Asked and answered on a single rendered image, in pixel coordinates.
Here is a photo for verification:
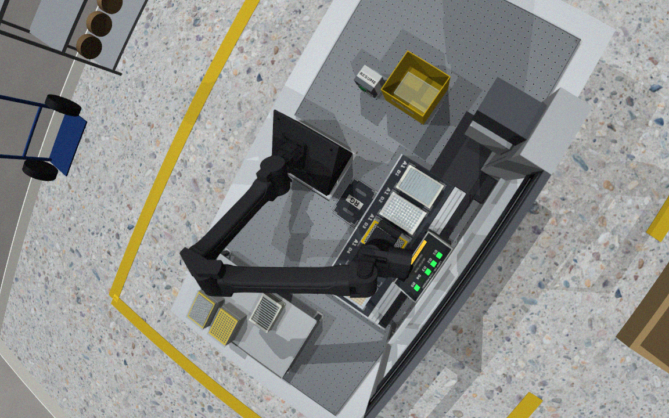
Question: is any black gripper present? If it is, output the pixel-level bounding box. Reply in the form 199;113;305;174
364;220;401;247

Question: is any black rectangular nest with label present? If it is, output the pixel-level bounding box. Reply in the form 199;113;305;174
332;177;377;228

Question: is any yellow waste bin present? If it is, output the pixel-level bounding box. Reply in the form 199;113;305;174
381;51;451;124

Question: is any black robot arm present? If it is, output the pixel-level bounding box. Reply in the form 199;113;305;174
179;133;413;298

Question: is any grey multi-trough reservoir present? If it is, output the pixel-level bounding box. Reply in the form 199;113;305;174
396;165;444;208

